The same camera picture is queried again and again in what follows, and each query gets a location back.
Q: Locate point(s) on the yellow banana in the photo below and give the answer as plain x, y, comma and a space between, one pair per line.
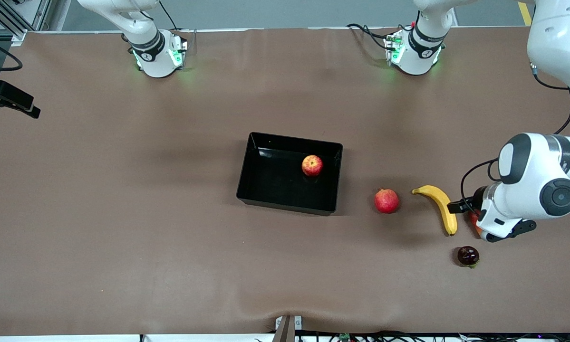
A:
444, 204

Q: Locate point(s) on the red yellow apple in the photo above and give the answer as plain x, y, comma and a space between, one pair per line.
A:
312, 166

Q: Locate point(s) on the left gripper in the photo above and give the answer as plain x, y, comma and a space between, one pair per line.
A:
478, 197

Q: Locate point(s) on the aluminium frame profile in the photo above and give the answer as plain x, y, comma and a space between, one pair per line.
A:
14, 19

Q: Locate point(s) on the black plastic box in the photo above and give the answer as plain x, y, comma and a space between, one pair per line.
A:
270, 185

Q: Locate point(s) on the dark purple mangosteen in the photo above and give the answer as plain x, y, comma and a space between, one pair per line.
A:
468, 255

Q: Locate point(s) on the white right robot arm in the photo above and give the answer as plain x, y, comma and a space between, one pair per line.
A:
148, 50

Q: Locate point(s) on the red yellow mango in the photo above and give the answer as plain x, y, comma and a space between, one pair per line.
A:
475, 221

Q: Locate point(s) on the red pomegranate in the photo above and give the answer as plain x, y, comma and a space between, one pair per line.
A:
386, 200

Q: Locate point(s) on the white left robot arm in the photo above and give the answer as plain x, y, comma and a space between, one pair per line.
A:
551, 38

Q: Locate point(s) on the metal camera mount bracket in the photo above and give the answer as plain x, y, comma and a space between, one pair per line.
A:
287, 328

